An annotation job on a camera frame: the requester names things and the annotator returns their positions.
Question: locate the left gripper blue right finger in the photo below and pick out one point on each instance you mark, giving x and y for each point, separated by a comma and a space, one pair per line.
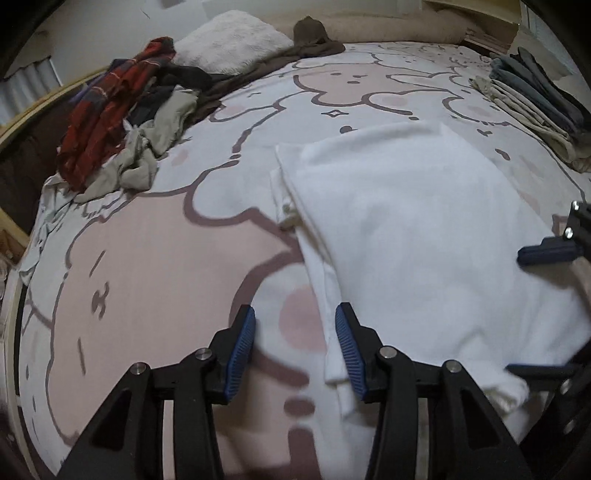
467, 438

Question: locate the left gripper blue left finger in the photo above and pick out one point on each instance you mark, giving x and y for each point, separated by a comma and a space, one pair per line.
124, 438

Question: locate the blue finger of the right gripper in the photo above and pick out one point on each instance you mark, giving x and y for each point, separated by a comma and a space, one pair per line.
552, 250
543, 373

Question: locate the white t-shirt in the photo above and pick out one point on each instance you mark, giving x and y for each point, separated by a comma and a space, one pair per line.
419, 232

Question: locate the folded beige trousers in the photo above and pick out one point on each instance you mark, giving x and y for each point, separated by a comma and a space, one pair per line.
528, 114

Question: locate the bear pattern bed blanket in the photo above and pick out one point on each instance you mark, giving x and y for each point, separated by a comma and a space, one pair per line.
152, 277

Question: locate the folded blue jeans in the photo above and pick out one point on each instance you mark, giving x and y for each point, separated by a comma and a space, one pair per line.
523, 73

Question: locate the olive khaki garment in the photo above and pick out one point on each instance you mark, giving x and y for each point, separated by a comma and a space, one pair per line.
135, 166

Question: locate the wooden corner shelf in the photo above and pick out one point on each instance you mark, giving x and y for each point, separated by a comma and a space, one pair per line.
498, 21

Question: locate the beige rolled comforter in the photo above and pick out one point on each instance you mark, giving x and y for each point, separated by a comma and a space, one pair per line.
364, 24

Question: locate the red plaid shirt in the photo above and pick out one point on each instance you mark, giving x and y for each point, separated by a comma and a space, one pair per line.
95, 128

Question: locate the black garment in pile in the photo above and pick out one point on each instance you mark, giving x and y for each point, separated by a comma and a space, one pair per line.
161, 87

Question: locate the white fluffy pillow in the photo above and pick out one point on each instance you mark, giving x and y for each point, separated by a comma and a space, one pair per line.
230, 44

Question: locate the dark brown garment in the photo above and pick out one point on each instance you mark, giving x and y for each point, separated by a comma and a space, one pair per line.
311, 40

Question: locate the grey window curtain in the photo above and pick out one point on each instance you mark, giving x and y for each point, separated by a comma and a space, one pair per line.
25, 86

